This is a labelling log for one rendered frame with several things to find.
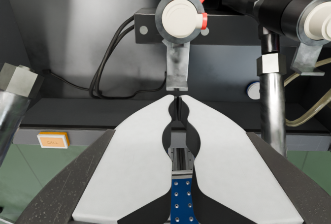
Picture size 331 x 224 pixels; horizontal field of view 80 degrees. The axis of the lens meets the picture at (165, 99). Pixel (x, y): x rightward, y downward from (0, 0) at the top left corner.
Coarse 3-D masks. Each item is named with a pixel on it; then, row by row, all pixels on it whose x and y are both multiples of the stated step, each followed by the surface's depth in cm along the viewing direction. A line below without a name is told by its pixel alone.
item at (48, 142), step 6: (42, 132) 37; (48, 132) 37; (54, 132) 38; (60, 132) 38; (42, 138) 37; (48, 138) 37; (54, 138) 37; (60, 138) 37; (66, 138) 38; (42, 144) 38; (48, 144) 38; (54, 144) 38; (60, 144) 38
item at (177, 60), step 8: (168, 48) 12; (176, 48) 12; (184, 48) 12; (168, 56) 12; (176, 56) 12; (184, 56) 12; (168, 64) 13; (176, 64) 13; (184, 64) 13; (168, 72) 13; (176, 72) 13; (184, 72) 13; (168, 80) 13; (176, 80) 13; (184, 80) 13
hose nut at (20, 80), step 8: (8, 64) 12; (0, 72) 12; (8, 72) 12; (16, 72) 12; (24, 72) 12; (32, 72) 12; (0, 80) 12; (8, 80) 11; (16, 80) 12; (24, 80) 12; (32, 80) 12; (40, 80) 13; (0, 88) 11; (8, 88) 11; (16, 88) 12; (24, 88) 12; (32, 88) 12; (32, 96) 13
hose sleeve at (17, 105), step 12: (0, 96) 11; (12, 96) 12; (24, 96) 12; (0, 108) 11; (12, 108) 12; (24, 108) 12; (0, 120) 11; (12, 120) 12; (0, 132) 11; (12, 132) 12; (0, 144) 12; (0, 156) 12
